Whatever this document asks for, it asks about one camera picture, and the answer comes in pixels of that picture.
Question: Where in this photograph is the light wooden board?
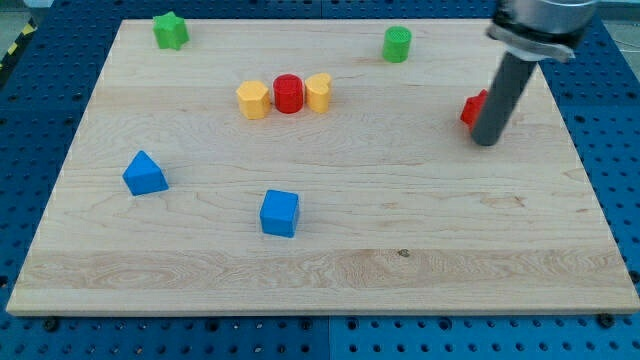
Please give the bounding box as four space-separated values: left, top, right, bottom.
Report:
7 19 639 317

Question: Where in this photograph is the red cylinder block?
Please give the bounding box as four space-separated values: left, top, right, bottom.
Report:
273 74 304 114

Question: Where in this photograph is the green star block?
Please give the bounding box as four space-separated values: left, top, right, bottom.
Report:
153 11 190 50

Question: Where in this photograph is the blue triangle block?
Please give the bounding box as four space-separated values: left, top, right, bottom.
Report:
122 150 169 196

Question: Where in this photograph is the green cylinder block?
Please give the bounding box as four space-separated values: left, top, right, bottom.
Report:
382 26 412 63

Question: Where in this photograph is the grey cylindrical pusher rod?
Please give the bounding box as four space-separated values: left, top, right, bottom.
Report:
471 52 537 146

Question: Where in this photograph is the yellow hexagon block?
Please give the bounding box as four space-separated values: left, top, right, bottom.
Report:
236 80 271 120

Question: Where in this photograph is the blue cube block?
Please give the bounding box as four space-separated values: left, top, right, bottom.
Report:
259 189 299 238

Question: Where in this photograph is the yellow heart block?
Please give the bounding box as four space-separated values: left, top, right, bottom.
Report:
304 73 332 113

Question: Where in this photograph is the red star block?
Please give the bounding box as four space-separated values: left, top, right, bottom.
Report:
460 89 488 130

